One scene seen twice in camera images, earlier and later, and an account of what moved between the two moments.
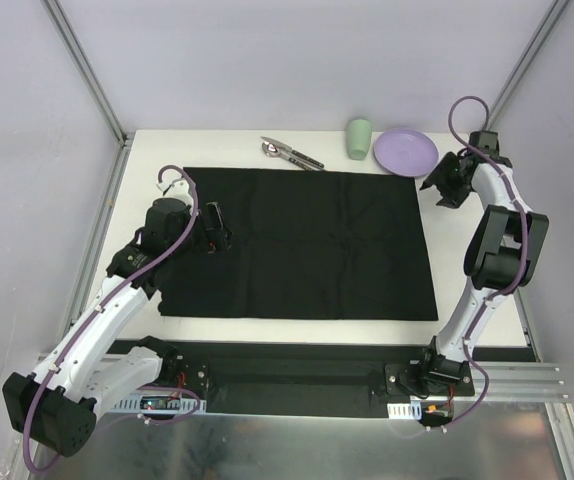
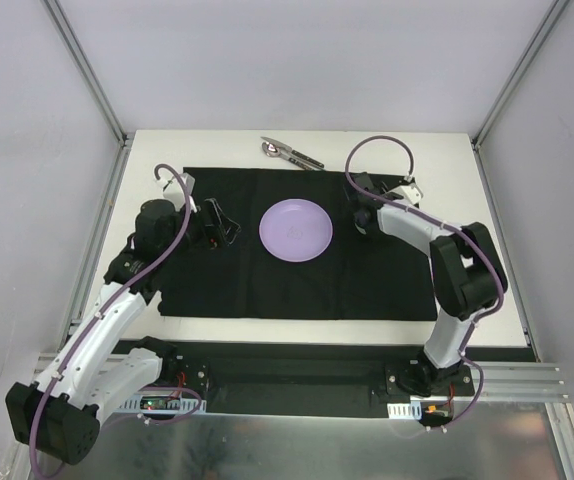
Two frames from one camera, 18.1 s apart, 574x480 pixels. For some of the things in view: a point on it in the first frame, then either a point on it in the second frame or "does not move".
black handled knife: (295, 153) does not move
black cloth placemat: (308, 244) does not move
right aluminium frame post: (555, 11) does not move
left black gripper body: (214, 226) does not move
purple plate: (406, 152) to (296, 230)
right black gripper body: (447, 181) to (363, 191)
